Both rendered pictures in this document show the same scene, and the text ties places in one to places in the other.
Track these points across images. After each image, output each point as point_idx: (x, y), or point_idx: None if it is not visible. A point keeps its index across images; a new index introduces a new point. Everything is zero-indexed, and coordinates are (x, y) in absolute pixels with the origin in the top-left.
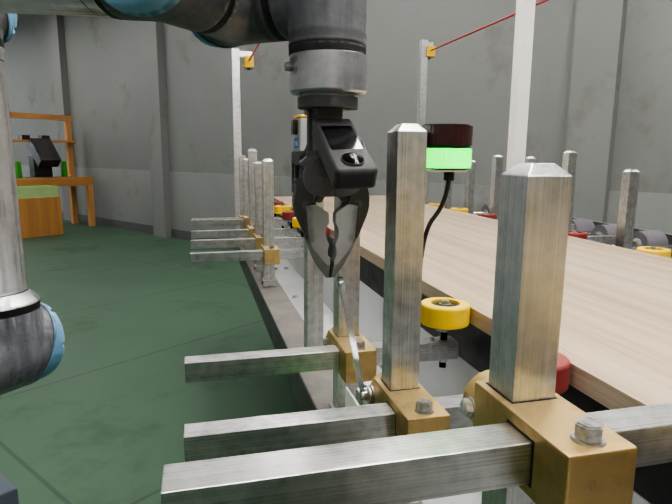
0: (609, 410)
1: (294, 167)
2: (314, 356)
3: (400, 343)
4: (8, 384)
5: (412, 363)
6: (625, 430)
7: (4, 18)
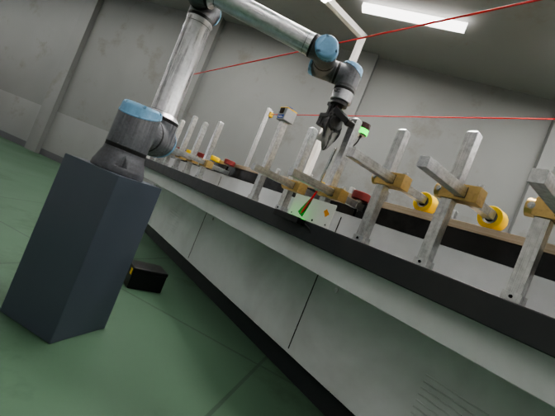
0: None
1: (322, 116)
2: (288, 181)
3: (337, 173)
4: (161, 150)
5: (337, 181)
6: None
7: (216, 21)
